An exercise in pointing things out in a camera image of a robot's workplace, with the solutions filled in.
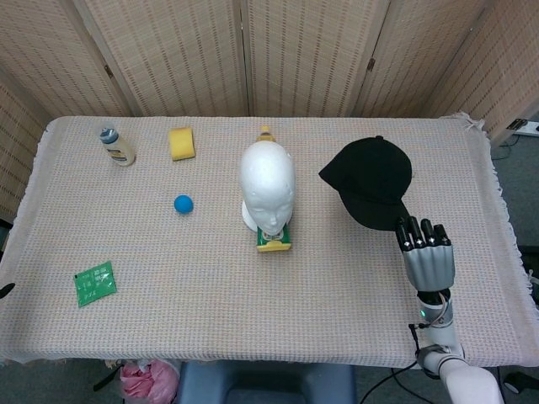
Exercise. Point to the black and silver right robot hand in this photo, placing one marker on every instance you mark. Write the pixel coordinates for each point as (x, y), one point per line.
(429, 263)

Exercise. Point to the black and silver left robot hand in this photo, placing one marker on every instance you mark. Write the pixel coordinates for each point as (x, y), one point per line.
(6, 290)

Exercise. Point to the black baseball cap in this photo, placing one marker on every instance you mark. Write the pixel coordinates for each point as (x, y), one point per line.
(370, 181)

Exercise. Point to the silver and white right robot arm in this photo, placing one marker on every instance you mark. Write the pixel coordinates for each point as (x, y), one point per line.
(442, 332)

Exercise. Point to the small plastic bottle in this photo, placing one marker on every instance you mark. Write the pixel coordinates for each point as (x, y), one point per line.
(119, 151)

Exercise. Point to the white foam mannequin head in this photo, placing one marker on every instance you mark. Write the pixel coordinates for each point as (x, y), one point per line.
(266, 177)

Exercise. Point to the green sachet packet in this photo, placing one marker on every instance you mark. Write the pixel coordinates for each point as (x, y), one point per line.
(94, 284)

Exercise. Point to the green and yellow carton box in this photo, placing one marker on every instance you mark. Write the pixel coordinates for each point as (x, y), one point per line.
(273, 244)

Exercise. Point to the white power strip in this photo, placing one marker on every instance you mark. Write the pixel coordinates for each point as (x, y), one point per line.
(526, 126)

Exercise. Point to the pink plastic bag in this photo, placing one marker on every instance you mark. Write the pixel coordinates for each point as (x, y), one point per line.
(147, 383)

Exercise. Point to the beige woven tablecloth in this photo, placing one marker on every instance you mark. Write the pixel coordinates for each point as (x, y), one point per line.
(189, 294)

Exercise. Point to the blue ball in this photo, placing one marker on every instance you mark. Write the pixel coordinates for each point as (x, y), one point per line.
(184, 204)

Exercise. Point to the blue padded chair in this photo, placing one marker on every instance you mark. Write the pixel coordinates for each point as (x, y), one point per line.
(265, 383)

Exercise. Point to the yellow bottle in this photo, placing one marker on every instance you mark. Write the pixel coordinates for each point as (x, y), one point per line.
(265, 134)

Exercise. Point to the yellow sponge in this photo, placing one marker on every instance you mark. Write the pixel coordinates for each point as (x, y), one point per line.
(182, 145)

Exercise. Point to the woven folding screen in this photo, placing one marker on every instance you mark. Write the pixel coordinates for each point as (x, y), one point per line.
(177, 54)

